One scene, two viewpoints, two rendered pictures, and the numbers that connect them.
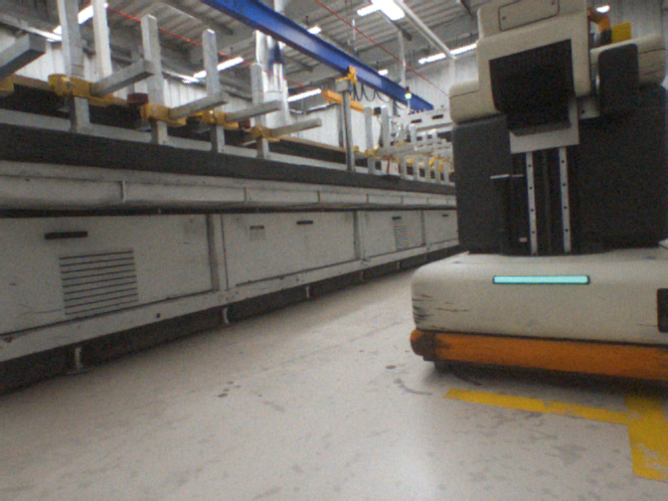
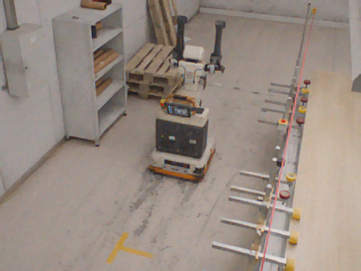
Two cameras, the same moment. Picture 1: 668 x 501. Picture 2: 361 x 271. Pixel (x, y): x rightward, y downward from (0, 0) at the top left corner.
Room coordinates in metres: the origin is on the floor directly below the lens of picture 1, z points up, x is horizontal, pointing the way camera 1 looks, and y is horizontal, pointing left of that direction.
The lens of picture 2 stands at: (5.33, -1.88, 3.02)
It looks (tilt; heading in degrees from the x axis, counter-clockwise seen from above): 31 degrees down; 164
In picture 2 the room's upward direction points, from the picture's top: 2 degrees clockwise
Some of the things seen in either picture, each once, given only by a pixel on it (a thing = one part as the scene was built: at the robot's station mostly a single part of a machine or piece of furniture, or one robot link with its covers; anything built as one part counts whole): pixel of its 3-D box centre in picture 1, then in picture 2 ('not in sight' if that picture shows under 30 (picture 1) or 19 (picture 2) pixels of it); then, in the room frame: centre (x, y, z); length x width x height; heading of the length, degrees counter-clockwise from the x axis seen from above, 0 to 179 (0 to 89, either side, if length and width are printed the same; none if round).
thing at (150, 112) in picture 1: (163, 115); not in sight; (1.41, 0.52, 0.81); 0.14 x 0.06 x 0.05; 147
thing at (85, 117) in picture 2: not in sight; (94, 72); (0.09, -1.49, 0.78); 0.90 x 0.45 x 1.55; 147
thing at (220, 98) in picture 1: (178, 113); (284, 104); (1.39, 0.46, 0.80); 0.43 x 0.03 x 0.04; 57
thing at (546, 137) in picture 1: (566, 87); not in sight; (1.01, -0.57, 0.68); 0.28 x 0.27 x 0.25; 57
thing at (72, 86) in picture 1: (84, 91); not in sight; (1.20, 0.65, 0.83); 0.14 x 0.06 x 0.05; 147
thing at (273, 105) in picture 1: (234, 117); (282, 111); (1.60, 0.33, 0.83); 0.43 x 0.03 x 0.04; 57
